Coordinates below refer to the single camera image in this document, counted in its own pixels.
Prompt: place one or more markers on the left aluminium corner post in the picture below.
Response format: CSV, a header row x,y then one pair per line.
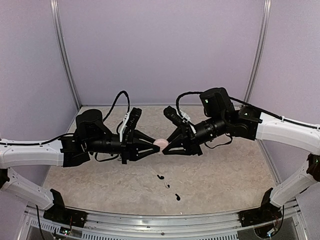
x,y
54,5

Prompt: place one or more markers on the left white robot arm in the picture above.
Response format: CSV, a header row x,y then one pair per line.
x,y
71,150

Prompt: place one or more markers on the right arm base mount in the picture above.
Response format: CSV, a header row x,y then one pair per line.
x,y
257,216

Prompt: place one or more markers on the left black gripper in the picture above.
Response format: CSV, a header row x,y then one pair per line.
x,y
128,149

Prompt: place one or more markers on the pink earbud charging case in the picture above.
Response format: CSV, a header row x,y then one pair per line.
x,y
161,143

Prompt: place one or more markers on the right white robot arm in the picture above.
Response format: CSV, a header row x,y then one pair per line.
x,y
251,123

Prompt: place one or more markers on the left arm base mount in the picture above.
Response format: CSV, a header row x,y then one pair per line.
x,y
66,216

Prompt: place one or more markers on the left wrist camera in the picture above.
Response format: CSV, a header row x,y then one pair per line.
x,y
129,122

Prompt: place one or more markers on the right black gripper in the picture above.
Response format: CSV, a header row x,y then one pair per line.
x,y
190,144

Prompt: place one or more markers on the aluminium corner post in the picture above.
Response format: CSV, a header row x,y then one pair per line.
x,y
259,49
54,5

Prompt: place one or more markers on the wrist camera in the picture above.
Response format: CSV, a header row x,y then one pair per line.
x,y
177,118
129,122

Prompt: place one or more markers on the right aluminium corner post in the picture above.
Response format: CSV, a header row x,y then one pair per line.
x,y
259,49

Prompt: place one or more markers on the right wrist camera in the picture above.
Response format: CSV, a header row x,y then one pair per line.
x,y
177,118

